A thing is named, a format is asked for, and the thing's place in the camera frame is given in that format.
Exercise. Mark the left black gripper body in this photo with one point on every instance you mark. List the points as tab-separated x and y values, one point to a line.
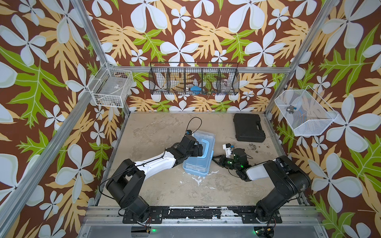
194	152

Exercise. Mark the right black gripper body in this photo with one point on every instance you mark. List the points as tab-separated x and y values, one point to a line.
230	164

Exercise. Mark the blue clear plastic toolbox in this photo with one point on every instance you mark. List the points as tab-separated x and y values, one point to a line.
200	165

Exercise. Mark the black plastic tool case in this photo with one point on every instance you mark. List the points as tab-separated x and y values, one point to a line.
248	128

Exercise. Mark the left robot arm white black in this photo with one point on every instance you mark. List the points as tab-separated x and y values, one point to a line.
126	182

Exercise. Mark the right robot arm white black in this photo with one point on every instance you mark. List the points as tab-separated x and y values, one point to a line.
288	179

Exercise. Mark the blue item in black basket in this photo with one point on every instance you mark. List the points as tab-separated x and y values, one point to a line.
196	90

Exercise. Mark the small metal item in basket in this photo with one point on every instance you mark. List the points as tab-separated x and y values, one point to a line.
290	109

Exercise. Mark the white mesh basket right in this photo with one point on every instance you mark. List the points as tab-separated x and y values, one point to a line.
313	114

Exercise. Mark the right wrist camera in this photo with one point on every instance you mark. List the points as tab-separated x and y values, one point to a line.
228	148

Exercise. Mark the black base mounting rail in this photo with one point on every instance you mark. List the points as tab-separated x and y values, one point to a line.
157	214

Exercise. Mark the black wire mesh basket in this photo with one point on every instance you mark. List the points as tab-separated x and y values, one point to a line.
178	78

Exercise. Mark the white wire basket left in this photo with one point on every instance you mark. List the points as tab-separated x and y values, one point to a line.
110	86

